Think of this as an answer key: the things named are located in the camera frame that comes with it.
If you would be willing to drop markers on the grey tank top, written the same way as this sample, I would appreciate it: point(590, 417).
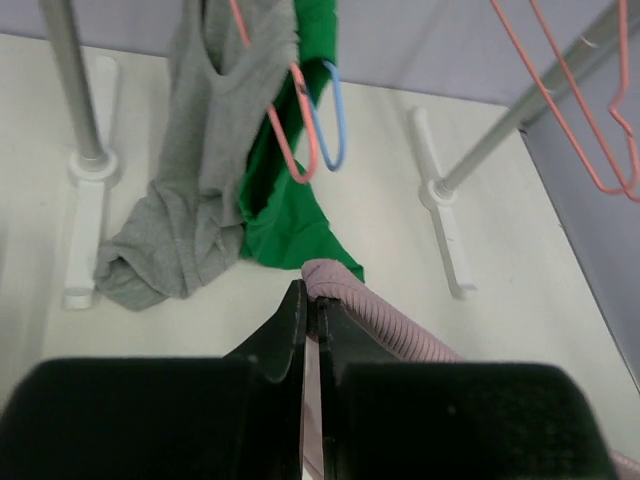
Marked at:
point(227, 63)

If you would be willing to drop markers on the silver clothes rack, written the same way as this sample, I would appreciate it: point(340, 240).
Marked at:
point(94, 168)

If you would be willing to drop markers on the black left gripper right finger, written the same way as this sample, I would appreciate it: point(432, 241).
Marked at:
point(388, 419)

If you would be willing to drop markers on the mauve pink tank top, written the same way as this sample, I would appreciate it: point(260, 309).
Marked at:
point(397, 333)

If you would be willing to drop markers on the green tank top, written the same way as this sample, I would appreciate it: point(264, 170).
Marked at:
point(284, 225)

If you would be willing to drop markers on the pink hanger of grey top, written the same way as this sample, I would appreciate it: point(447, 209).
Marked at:
point(295, 125)

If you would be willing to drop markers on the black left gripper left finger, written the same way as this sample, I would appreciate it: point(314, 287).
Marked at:
point(238, 416)

